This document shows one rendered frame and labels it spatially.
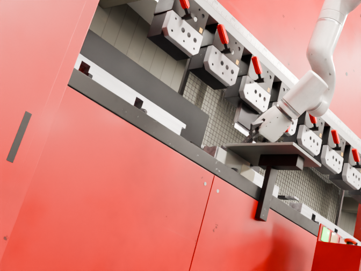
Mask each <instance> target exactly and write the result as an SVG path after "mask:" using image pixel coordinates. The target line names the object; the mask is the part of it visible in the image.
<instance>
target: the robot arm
mask: <svg viewBox="0 0 361 271"><path fill-rule="evenodd" d="M360 3H361V0H324V3H323V6H322V9H321V11H320V14H319V17H318V19H317V22H316V24H315V27H314V30H313V33H312V36H311V39H310V41H309V44H308V46H307V50H306V57H307V60H308V62H309V64H310V66H311V69H312V70H309V71H308V72H307V73H306V74H305V75H304V76H303V77H302V78H301V79H300V80H299V81H298V82H297V83H296V84H295V85H294V86H293V87H292V88H291V89H290V90H289V91H288V92H287V93H286V94H285V95H284V96H283V98H281V100H280V101H279V102H278V103H277V104H278V105H279V106H277V105H276V106H273V107H271V108H270V109H268V110H267V111H266V112H265V113H263V114H262V115H261V116H260V117H259V118H258V119H257V120H256V121H255V122H253V123H251V124H250V132H249V135H248V136H247V137H246V138H245V139H244V140H243V141H242V142H241V143H252V142H253V141H254V139H255V138H257V137H258V136H260V135H262V136H263V137H264V138H263V139H262V141H261V142H259V143H263V142H277V141H278V139H279V138H280V137H281V136H282V135H283V134H284V132H285V131H286V130H287V129H288V128H289V126H290V125H291V124H292V122H293V120H292V119H294V120H296V119H297V118H298V117H299V116H300V115H301V114H302V113H303V112H304V111H307V112H308V113H309V114H310V115H311V116H313V117H321V116H323V115H324V114H325V113H326V112H327V110H328V108H329V106H330V103H331V100H332V98H333V95H334V91H335V86H336V74H335V67H334V63H333V53H334V50H335V47H336V45H337V42H338V39H339V37H340V34H341V32H342V28H343V26H344V23H345V20H346V17H347V15H348V14H349V13H350V12H352V11H353V10H354V9H355V8H356V7H357V6H358V5H359V4H360ZM255 132H257V133H256V134H255ZM266 140H267V141H266Z"/></svg>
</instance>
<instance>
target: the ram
mask: <svg viewBox="0 0 361 271"><path fill-rule="evenodd" d="M195 1H196V2H197V3H198V4H199V5H200V6H201V7H202V8H203V9H204V10H206V11H207V12H208V13H209V15H208V19H207V23H206V25H211V24H215V23H220V24H223V25H224V27H225V29H226V30H227V31H228V32H229V33H230V34H231V35H232V36H234V37H235V38H236V39H237V40H238V41H239V42H240V43H241V44H242V45H243V46H244V49H243V53H242V56H243V55H249V54H253V55H254V56H257V57H258V58H259V61H260V62H262V63H263V64H264V65H265V66H266V67H267V68H268V69H270V70H271V71H272V72H273V73H274V75H275V76H274V79H273V82H279V81H282V82H284V83H285V84H286V85H287V86H288V87H289V88H290V89H291V88H292V87H293V86H294V85H295V84H294V83H292V82H291V81H290V80H289V79H288V78H287V77H286V76H285V75H284V74H283V73H282V72H281V71H280V70H279V69H278V68H277V67H276V66H274V65H273V64H272V63H271V62H270V61H269V60H268V59H267V58H266V57H265V56H264V55H263V54H262V53H261V52H260V51H259V50H258V49H257V48H256V47H254V46H253V45H252V44H251V43H250V42H249V41H248V40H247V39H246V38H245V37H244V36H243V35H242V34H241V33H240V32H239V31H238V30H237V29H235V28H234V27H233V26H232V25H231V24H230V23H229V22H228V21H227V20H225V19H224V17H223V16H222V15H221V14H219V13H218V12H217V11H216V10H215V9H214V8H213V7H212V6H211V5H210V4H209V3H208V2H206V1H205V0H195ZM217 1H218V2H219V3H220V4H221V5H222V6H223V7H224V8H225V9H226V10H227V11H228V12H229V13H230V14H231V15H232V16H233V17H234V18H235V19H236V20H237V21H238V22H239V23H241V24H242V25H243V26H244V27H245V28H246V29H247V30H248V31H249V32H250V33H251V34H252V35H253V36H254V37H255V38H256V39H257V40H258V41H259V42H260V43H261V44H262V45H263V46H264V47H265V48H266V49H267V50H268V51H269V52H270V53H272V54H273V55H274V56H275V57H276V58H277V59H278V60H279V61H280V62H281V63H282V64H283V65H284V66H285V67H286V68H287V69H288V70H289V71H290V72H291V73H292V74H293V75H294V76H295V77H296V78H297V79H298V80H300V79H301V78H302V77H303V76H304V75H305V74H306V73H307V72H308V71H309V70H312V69H311V66H310V64H309V62H308V60H307V57H306V50H307V46H308V44H309V41H310V39H311V36H312V33H313V30H314V27H315V24H316V22H317V19H318V17H319V14H320V11H321V9H322V6H323V3H324V0H217ZM333 63H334V67H335V74H336V86H335V91H334V95H333V98H332V100H331V103H330V106H329V108H328V109H329V110H330V111H331V112H332V113H334V114H335V115H336V116H337V117H338V118H339V119H340V120H341V121H342V122H343V123H344V124H345V125H346V126H347V127H348V128H349V129H350V130H351V131H352V132H353V133H354V134H355V135H356V136H357V137H358V138H359V139H360V140H361V3H360V4H359V5H358V6H357V7H356V8H355V9H354V10H353V11H352V12H350V13H349V14H348V15H347V17H346V20H345V23H344V26H343V28H342V32H341V34H340V37H339V39H338V42H337V45H336V47H335V50H334V53H333ZM321 118H322V119H323V120H324V121H325V123H324V126H331V127H332V128H333V129H334V130H337V133H338V134H340V135H341V136H342V137H343V138H344V139H345V140H346V143H345V145H351V146H352V147H354V148H356V149H358V152H359V153H360V154H361V147H360V146H359V145H358V144H357V143H356V142H355V141H354V140H353V139H352V138H350V137H349V136H348V135H347V134H346V133H345V132H344V131H343V130H342V129H341V128H340V127H339V126H338V125H337V124H336V123H335V122H334V121H333V120H331V119H330V118H329V117H328V116H327V115H326V114H324V115H323V116H321Z"/></svg>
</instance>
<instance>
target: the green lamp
mask: <svg viewBox="0 0 361 271"><path fill-rule="evenodd" d="M329 232H330V231H329V230H328V229H327V228H325V227H323V231H322V237H321V240H322V241H325V242H328V238H329Z"/></svg>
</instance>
